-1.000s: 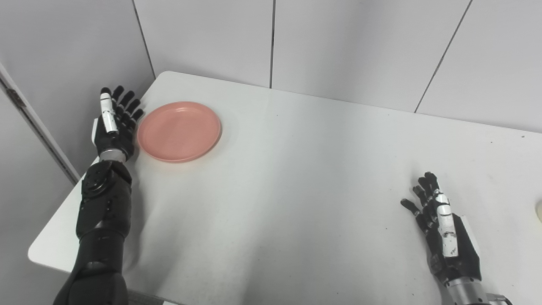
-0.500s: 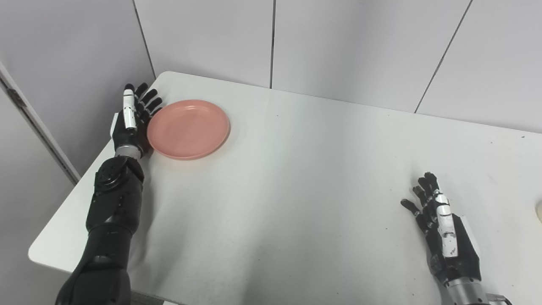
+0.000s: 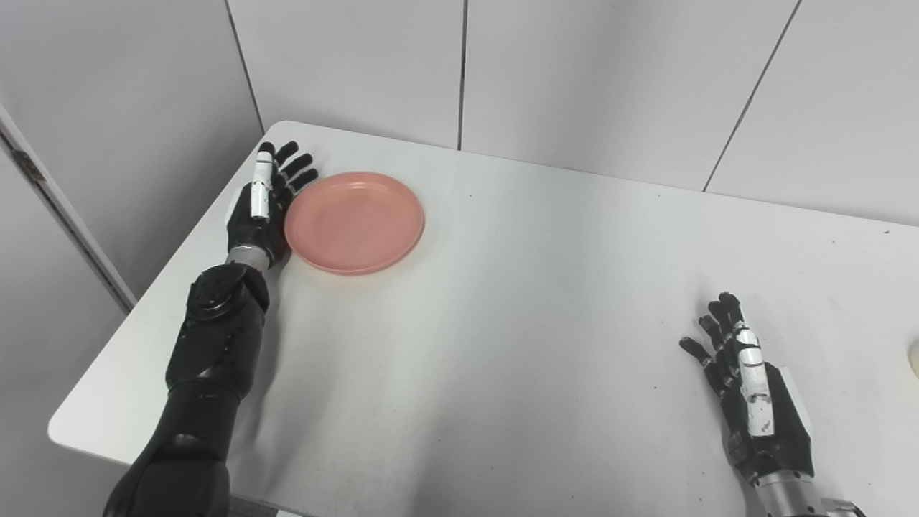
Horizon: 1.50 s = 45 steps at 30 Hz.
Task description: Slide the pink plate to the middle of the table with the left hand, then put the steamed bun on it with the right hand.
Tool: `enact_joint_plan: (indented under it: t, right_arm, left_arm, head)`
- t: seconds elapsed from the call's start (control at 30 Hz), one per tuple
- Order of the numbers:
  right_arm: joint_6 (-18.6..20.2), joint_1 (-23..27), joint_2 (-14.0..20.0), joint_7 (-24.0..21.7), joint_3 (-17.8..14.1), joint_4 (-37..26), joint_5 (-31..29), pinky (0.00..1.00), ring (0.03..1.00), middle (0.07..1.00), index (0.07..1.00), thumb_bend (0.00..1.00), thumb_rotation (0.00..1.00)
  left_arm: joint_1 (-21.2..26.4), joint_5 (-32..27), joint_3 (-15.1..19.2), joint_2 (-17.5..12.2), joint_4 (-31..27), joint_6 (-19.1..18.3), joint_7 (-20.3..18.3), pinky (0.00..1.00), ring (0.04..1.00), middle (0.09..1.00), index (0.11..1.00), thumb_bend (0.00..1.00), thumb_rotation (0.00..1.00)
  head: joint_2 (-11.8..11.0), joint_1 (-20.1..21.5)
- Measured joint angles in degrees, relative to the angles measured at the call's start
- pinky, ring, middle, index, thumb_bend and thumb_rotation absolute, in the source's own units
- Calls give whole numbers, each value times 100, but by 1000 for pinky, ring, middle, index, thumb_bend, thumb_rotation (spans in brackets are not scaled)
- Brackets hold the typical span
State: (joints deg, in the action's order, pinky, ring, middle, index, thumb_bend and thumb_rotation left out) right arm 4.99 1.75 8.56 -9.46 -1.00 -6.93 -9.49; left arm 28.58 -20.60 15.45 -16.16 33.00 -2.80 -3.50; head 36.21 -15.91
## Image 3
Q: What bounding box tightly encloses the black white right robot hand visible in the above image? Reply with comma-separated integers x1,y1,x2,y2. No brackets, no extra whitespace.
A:
679,292,816,489

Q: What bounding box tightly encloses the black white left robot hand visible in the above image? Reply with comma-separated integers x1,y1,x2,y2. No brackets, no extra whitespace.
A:
226,141,319,272

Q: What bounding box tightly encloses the pink round plate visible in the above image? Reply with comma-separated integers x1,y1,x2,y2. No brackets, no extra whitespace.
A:
284,171,426,276

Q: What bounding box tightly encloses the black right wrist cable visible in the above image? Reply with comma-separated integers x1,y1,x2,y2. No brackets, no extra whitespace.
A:
818,497,866,517

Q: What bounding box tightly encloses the grey wall hinge bracket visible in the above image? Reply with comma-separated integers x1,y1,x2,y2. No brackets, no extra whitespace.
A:
11,147,45,185

